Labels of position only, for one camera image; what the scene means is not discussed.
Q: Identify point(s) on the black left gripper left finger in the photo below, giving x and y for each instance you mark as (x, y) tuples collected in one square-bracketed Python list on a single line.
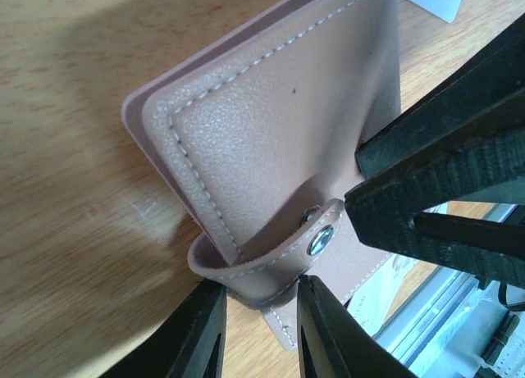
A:
[(189, 343)]

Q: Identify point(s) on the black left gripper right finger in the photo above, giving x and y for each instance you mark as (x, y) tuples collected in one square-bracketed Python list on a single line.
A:
[(331, 343)]

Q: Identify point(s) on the pink leather card holder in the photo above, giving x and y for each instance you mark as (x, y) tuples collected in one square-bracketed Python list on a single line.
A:
[(257, 134)]

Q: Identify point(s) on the white card pile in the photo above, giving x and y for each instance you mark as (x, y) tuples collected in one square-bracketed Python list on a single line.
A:
[(370, 304)]

